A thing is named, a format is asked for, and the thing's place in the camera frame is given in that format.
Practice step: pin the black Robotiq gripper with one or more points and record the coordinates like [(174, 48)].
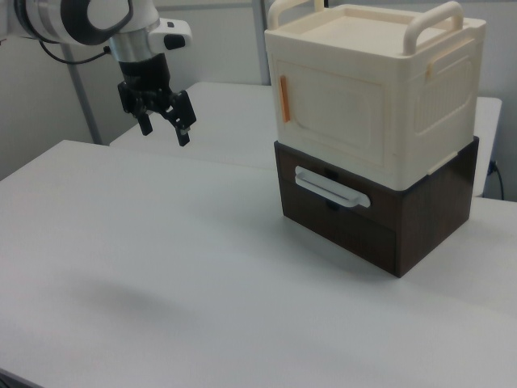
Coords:
[(145, 74)]

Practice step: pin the cream cabinet door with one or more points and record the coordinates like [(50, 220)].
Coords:
[(335, 113)]

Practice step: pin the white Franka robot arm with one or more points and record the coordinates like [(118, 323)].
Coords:
[(81, 18)]

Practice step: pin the cream plastic cabinet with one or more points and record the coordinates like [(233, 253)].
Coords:
[(432, 105)]

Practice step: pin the dark brown drawer unit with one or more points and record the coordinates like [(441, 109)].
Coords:
[(428, 226)]

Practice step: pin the grey metal frame post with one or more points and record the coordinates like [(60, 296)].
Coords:
[(258, 40), (82, 93)]

